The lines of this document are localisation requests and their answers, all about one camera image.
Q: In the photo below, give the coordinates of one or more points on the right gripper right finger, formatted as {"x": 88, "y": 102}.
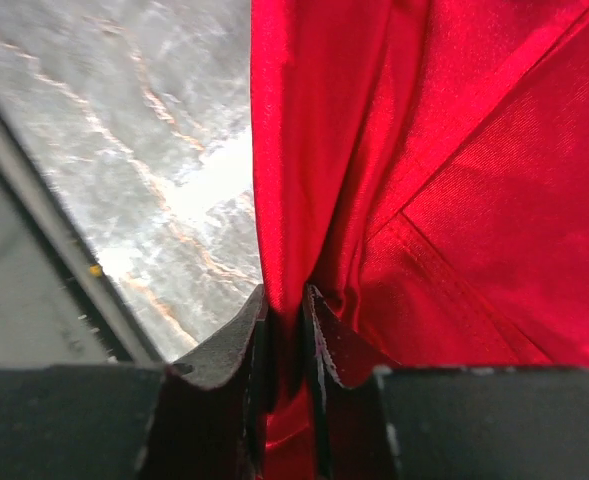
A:
{"x": 353, "y": 439}

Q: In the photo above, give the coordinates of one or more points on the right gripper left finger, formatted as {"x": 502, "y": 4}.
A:
{"x": 210, "y": 419}

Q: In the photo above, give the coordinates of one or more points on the red cloth napkin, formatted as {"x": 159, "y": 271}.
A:
{"x": 424, "y": 165}

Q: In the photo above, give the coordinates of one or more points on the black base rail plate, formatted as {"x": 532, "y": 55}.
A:
{"x": 56, "y": 304}

